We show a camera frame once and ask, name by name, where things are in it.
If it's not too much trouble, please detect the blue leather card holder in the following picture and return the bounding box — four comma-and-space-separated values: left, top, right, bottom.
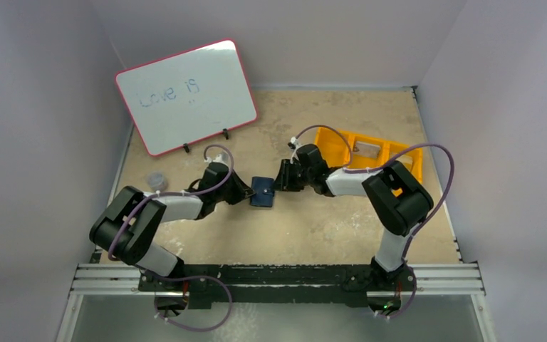
249, 177, 275, 208

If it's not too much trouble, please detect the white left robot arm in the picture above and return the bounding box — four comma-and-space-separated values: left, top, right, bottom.
89, 162, 255, 279

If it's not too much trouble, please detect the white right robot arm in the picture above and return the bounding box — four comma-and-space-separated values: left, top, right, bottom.
273, 144, 437, 276

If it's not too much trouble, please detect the card in middle bin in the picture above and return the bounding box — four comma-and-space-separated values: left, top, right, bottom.
353, 140, 382, 160

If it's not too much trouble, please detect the yellow plastic bin tray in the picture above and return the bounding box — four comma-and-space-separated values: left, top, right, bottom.
314, 128, 409, 169

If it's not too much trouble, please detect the small clear plastic cup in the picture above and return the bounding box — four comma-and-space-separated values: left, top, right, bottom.
146, 172, 168, 192

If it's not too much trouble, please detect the pink framed whiteboard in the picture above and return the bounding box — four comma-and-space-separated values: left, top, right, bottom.
115, 39, 259, 156

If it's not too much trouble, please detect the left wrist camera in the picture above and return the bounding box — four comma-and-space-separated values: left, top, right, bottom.
203, 146, 234, 167

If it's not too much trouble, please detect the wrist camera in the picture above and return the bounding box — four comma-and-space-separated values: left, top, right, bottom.
288, 137, 302, 164
203, 146, 234, 167

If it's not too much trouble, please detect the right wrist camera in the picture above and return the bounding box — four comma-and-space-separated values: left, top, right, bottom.
288, 137, 302, 164

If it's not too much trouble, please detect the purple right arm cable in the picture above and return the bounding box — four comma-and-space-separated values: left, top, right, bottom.
289, 124, 457, 265

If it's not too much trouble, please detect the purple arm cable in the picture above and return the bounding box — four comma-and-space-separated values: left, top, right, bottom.
107, 144, 235, 262
289, 124, 457, 265

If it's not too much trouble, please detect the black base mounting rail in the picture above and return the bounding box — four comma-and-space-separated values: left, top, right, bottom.
138, 263, 416, 311

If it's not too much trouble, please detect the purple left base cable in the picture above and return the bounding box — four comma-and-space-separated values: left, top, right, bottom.
152, 275, 234, 333

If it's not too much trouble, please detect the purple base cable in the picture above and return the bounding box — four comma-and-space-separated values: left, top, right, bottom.
373, 269, 421, 322
152, 275, 234, 333

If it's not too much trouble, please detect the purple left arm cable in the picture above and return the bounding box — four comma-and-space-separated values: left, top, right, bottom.
107, 144, 235, 262

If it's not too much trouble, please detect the aluminium frame rail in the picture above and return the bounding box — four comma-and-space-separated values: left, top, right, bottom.
71, 264, 485, 296

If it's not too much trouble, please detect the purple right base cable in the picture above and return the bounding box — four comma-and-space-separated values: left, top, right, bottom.
373, 269, 421, 322

